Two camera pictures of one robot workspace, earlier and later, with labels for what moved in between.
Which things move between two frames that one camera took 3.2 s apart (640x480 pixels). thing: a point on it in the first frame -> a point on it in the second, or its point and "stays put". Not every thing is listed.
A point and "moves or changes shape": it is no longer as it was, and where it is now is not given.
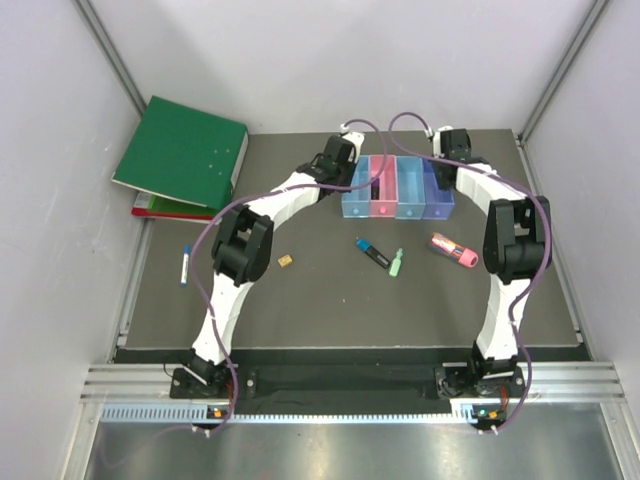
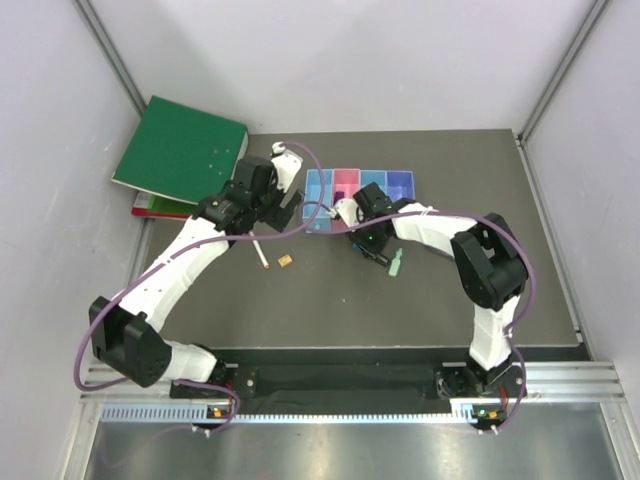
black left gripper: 351,166 -> 277,216
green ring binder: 185,153 stays put
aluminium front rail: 543,381 stays put
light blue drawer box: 410,188 -> 378,176
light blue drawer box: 357,203 -> 318,200
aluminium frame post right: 590,24 stays put
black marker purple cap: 375,188 moves or changes shape
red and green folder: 153,206 stays put
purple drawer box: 437,204 -> 400,184
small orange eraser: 285,261 stays put
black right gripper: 443,185 -> 377,248
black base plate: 342,383 stays put
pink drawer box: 387,204 -> 345,180
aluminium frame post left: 112,55 stays put
